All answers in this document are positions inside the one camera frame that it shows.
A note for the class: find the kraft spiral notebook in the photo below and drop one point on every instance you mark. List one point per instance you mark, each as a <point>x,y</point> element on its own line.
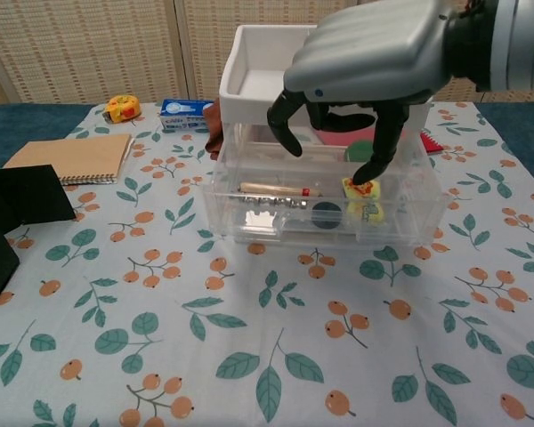
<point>71,155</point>

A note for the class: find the brown cloth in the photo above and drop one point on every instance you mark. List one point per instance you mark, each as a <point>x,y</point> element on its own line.
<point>213,133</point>

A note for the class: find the black power adapter box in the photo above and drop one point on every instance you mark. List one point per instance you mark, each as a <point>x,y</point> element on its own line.
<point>0,267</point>

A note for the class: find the floral fruit print tablecloth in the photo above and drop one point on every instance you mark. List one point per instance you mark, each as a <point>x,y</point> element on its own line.
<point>249,333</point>

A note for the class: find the blue and white box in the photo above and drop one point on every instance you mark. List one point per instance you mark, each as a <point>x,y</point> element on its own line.
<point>182,115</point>

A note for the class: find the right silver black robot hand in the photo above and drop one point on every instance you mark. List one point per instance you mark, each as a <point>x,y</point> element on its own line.
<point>374,49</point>

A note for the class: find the clear drawer with yellow toy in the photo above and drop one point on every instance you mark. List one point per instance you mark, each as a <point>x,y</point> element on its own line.
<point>258,231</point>

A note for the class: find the black round disc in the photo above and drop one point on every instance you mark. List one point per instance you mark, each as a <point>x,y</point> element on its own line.
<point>327,215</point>

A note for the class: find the little yellow toy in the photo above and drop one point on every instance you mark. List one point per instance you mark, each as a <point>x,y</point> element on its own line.
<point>369,191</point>

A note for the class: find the woven folding screen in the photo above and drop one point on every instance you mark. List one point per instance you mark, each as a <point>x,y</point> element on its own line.
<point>93,44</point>

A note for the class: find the green round item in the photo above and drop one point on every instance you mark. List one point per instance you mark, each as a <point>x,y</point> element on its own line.
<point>358,152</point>

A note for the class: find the wooden stick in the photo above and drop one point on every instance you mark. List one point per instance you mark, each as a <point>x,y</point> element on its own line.
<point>271,188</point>

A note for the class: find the red spiral notebook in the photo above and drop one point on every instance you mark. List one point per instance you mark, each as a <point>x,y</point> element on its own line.
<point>431,144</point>

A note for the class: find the yellow tape measure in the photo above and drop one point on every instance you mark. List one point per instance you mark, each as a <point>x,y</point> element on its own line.
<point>123,109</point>

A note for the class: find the white drawer organizer box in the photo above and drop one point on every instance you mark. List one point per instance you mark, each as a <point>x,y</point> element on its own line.
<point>245,104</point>

